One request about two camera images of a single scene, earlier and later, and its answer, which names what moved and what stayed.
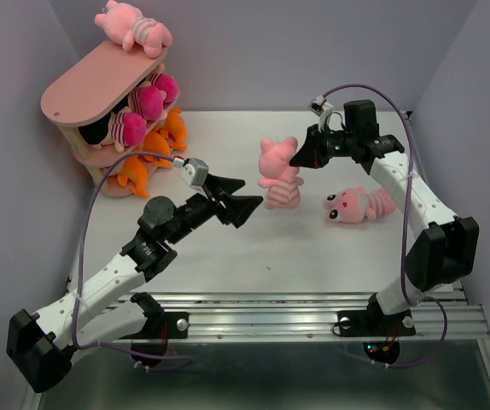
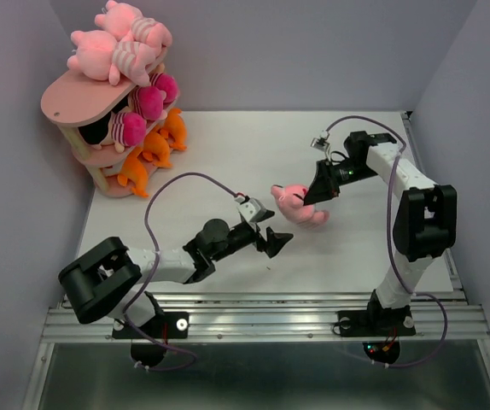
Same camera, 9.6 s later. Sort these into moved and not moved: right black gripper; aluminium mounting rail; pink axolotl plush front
Moved: right black gripper; pink axolotl plush front
Not moved: aluminium mounting rail
